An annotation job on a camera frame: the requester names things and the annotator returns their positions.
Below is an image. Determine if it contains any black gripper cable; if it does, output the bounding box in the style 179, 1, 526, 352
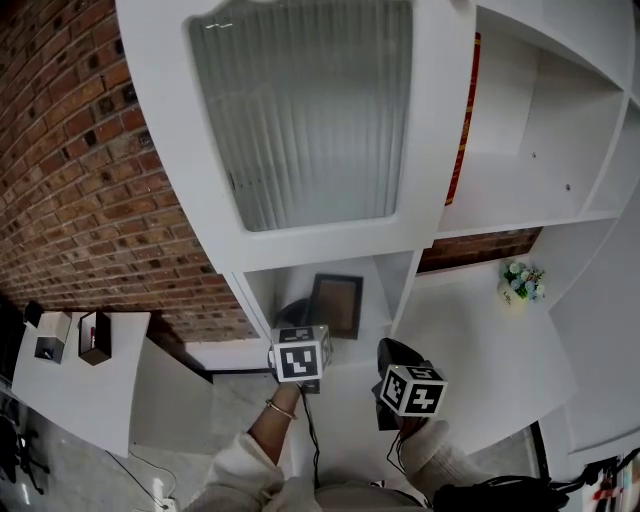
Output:
299, 382, 324, 489
387, 427, 409, 474

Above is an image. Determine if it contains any grey white box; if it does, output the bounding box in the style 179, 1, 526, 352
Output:
33, 310, 74, 365

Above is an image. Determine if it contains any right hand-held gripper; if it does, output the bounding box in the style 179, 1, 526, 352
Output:
371, 337, 449, 433

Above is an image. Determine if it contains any black bag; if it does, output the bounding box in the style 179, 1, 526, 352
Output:
430, 474, 571, 512

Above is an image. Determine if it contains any dark brown open box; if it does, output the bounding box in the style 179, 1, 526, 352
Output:
77, 309, 113, 367

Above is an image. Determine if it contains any black office chair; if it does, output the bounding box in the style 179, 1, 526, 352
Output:
0, 414, 51, 496

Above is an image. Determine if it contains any white shelving unit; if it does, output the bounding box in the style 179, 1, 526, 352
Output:
114, 0, 640, 501

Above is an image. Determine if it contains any ribbed glass cabinet door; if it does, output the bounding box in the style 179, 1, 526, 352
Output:
115, 0, 476, 274

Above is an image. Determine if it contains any white floor cable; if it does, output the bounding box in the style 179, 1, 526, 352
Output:
106, 449, 177, 506

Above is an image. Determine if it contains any red book with gold pattern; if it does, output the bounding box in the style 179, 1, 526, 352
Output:
443, 31, 482, 207

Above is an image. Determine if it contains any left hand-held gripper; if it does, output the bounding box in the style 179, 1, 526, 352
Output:
268, 298, 333, 396

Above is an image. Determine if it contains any rack with small bottles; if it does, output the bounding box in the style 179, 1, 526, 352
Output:
569, 447, 640, 512

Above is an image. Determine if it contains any white pot with flowers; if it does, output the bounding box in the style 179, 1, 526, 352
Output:
497, 259, 546, 309

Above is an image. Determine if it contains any dark picture frame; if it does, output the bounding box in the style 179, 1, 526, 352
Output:
306, 272, 365, 341

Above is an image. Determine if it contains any person's left forearm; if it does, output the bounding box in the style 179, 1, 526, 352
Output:
247, 382, 304, 469

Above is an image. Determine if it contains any thin gold bracelet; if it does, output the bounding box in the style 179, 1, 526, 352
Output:
264, 398, 299, 421

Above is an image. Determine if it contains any person's white sweater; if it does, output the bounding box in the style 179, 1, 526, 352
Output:
182, 432, 436, 512

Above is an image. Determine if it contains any white shelf compartment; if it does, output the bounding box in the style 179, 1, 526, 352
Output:
230, 249, 422, 351

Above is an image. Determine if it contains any small black device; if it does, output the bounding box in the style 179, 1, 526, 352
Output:
23, 299, 45, 329

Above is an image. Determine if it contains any white side table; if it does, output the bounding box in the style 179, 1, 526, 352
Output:
9, 309, 216, 459

